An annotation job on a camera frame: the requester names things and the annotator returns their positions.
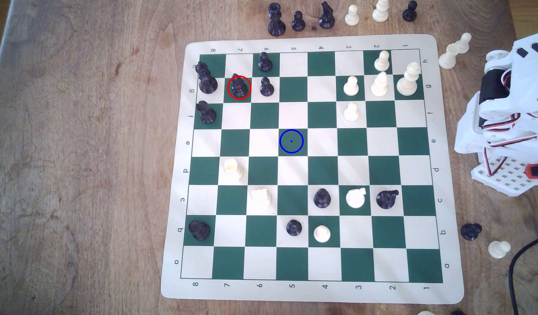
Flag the white chess king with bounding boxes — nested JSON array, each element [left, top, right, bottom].
[[396, 62, 422, 96]]

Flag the white chess rook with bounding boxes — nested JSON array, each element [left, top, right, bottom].
[[224, 158, 244, 181]]

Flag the black chess rook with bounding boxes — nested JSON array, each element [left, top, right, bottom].
[[196, 101, 217, 124], [189, 220, 211, 241]]

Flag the red black white servo cable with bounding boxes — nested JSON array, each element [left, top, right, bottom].
[[481, 111, 538, 178]]

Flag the green and cream chess mat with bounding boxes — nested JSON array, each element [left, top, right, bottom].
[[161, 34, 465, 305]]

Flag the black chess knight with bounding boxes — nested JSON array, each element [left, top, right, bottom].
[[376, 189, 400, 209], [319, 1, 335, 29]]

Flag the black chess bishop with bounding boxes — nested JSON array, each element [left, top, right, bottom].
[[230, 73, 251, 99]]

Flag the white perforated base plate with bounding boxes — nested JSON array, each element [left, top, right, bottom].
[[471, 153, 538, 197]]

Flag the white chess knight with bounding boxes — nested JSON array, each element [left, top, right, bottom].
[[251, 188, 272, 208], [345, 187, 367, 208]]

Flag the black power cable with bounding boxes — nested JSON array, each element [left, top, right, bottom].
[[508, 232, 538, 315]]

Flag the black chess queen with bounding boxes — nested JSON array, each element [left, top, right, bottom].
[[268, 2, 286, 36]]

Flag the black chess king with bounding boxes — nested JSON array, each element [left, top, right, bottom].
[[196, 61, 218, 95]]

